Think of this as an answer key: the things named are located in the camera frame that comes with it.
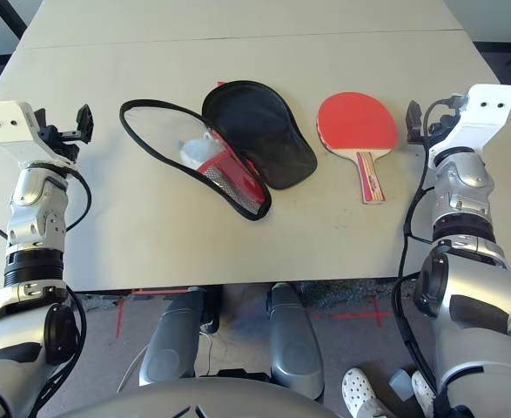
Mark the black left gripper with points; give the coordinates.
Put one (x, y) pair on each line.
(61, 141)

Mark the red floor tape cross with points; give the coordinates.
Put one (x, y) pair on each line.
(379, 314)

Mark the white clog shoe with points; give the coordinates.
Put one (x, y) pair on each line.
(359, 392)
(425, 389)

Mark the red floor tape corner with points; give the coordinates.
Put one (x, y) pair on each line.
(119, 318)

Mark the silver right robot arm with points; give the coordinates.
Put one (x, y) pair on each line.
(464, 278)

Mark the black red paddle case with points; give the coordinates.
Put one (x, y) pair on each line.
(264, 130)

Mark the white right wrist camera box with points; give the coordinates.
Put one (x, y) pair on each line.
(477, 117)

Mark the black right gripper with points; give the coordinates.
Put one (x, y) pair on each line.
(438, 128)

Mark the grey robot leg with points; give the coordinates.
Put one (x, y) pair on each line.
(294, 344)
(172, 339)

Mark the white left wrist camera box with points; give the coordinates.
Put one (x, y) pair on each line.
(9, 126)

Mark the red ping-pong paddle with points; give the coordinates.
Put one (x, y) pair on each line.
(355, 119)

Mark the grey robot torso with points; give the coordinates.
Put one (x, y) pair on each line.
(172, 405)

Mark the small grey box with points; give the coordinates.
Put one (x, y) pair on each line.
(401, 385)

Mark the grey robot left leg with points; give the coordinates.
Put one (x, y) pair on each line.
(172, 339)

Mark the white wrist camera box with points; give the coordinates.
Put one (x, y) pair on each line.
(9, 126)
(477, 117)

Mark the grey robot right leg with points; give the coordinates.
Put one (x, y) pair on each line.
(294, 344)

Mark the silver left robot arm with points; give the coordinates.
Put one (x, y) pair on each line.
(33, 209)

